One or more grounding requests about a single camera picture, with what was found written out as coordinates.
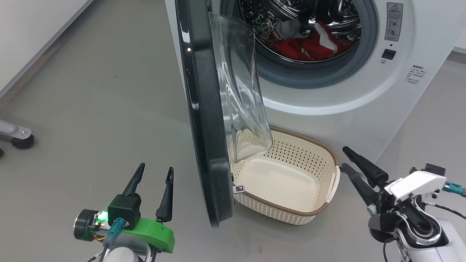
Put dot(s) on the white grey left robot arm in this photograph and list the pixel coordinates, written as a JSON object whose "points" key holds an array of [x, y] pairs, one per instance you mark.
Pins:
{"points": [[122, 255]]}

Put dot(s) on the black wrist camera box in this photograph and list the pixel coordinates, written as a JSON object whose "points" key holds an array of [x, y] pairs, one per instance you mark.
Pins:
{"points": [[435, 170], [123, 211]]}

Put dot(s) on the black glass washing machine door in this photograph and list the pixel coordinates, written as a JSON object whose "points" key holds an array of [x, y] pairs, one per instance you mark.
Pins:
{"points": [[207, 127]]}

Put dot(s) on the white front-load washing machine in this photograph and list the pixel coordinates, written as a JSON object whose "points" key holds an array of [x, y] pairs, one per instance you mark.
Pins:
{"points": [[346, 109]]}

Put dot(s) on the cream perforated laundry basket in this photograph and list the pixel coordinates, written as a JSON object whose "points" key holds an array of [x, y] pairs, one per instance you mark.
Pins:
{"points": [[284, 182]]}

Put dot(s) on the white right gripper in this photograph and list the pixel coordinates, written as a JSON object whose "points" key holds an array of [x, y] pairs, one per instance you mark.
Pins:
{"points": [[415, 183]]}

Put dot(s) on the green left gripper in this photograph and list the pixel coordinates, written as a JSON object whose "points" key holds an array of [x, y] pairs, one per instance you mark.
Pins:
{"points": [[153, 234]]}

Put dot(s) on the red and white sports clothing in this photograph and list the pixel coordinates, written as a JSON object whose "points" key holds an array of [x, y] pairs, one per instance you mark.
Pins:
{"points": [[302, 49]]}

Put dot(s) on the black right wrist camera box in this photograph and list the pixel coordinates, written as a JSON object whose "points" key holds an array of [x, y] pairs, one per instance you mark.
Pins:
{"points": [[435, 170]]}

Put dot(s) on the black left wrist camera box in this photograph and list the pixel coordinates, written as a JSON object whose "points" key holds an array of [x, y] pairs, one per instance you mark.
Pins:
{"points": [[123, 211]]}

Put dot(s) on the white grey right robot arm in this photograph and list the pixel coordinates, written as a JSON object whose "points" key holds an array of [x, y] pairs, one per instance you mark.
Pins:
{"points": [[447, 247]]}

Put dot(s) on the grey metal leg with caster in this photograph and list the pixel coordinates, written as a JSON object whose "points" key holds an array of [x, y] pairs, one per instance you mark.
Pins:
{"points": [[22, 140]]}

